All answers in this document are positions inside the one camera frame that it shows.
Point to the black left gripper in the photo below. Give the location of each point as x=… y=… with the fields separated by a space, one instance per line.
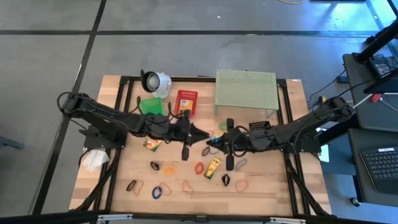
x=178 y=130

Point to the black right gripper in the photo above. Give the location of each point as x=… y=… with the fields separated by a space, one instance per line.
x=239 y=143

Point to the black rubber band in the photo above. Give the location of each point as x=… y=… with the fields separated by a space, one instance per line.
x=152 y=165
x=202 y=152
x=128 y=187
x=223 y=180

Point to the narrow yellow crayon box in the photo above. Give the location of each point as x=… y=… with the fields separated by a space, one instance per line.
x=212 y=168

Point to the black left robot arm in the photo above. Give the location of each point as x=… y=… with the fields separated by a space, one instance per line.
x=102 y=116

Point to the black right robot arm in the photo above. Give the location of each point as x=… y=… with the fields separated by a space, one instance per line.
x=311 y=123

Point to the black side desk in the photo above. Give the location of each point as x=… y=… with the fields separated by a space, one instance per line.
x=373 y=118

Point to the red coil wristband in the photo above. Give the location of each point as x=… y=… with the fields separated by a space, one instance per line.
x=196 y=169

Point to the red plastic basket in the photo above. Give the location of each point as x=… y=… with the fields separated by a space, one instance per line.
x=194 y=95

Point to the black plastic basket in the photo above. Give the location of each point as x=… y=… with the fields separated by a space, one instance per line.
x=259 y=125

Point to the green plastic basket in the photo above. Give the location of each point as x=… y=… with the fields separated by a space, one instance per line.
x=152 y=107

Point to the green perforated metal shelf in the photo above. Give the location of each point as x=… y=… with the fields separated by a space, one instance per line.
x=245 y=90

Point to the blue coil wristband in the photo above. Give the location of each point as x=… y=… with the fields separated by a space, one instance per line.
x=153 y=193

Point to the white crumpled tissue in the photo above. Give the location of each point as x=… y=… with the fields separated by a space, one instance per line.
x=94 y=159

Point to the white paper sheet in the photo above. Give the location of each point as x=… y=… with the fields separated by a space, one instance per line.
x=325 y=155

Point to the black caster wheel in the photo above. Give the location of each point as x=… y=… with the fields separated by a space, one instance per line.
x=354 y=202

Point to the black keyboard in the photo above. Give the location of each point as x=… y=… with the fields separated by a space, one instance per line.
x=382 y=165

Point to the black power adapter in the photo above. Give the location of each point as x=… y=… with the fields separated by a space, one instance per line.
x=382 y=69

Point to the black aluminium table frame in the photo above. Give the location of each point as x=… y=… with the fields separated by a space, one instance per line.
x=192 y=79

